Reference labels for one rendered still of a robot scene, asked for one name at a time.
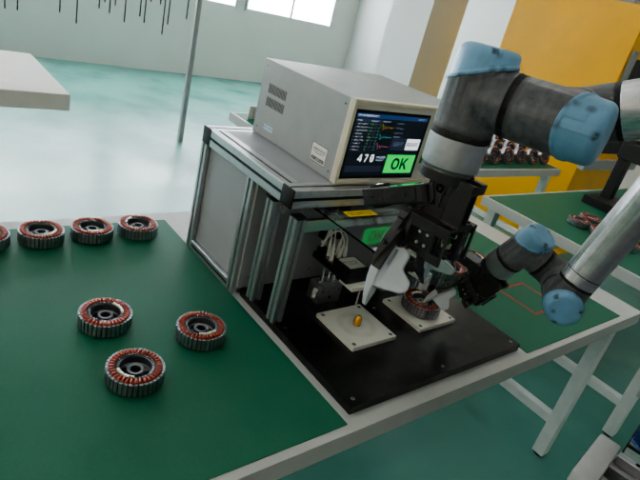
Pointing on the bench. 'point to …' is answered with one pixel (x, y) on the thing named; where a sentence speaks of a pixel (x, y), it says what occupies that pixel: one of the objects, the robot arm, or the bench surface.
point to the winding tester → (332, 114)
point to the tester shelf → (279, 170)
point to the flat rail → (319, 225)
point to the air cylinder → (328, 292)
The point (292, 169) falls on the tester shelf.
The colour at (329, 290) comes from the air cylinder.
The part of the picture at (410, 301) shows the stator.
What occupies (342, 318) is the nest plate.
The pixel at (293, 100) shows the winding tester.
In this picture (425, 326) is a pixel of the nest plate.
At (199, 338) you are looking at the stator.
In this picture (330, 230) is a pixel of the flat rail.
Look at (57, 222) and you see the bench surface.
